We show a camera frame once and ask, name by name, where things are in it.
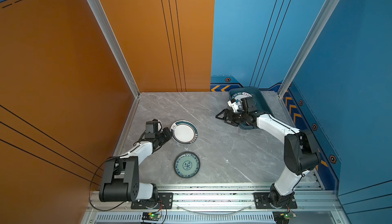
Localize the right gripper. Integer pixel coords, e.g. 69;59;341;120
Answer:
215;109;249;126

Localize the green red rimmed plate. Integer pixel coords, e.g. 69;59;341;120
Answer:
170;120;198;144

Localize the teal floral pattern plate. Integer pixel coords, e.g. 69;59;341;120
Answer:
174;151;201;179

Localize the hao shi wei plate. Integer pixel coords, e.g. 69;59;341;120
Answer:
230;91;252;101

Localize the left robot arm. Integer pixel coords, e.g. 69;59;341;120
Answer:
99;119;172;205

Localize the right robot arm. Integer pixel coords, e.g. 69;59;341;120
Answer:
215;96;321;206

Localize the teal plastic bin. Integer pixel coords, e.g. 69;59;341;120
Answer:
229;87;273;130

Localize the left green circuit board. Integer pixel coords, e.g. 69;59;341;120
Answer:
141;212;162;224

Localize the green circuit board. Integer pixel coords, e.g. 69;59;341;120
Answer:
141;212;162;224
273;212;297;224

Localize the right green circuit board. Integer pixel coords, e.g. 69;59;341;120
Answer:
273;212;297;224

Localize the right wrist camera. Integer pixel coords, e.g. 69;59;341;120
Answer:
228;98;243;113

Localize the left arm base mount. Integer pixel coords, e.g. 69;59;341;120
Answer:
131;192;174;210

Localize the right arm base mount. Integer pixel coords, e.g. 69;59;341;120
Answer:
253;192;298;209

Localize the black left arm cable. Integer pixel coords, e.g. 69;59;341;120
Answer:
88;156;129;211

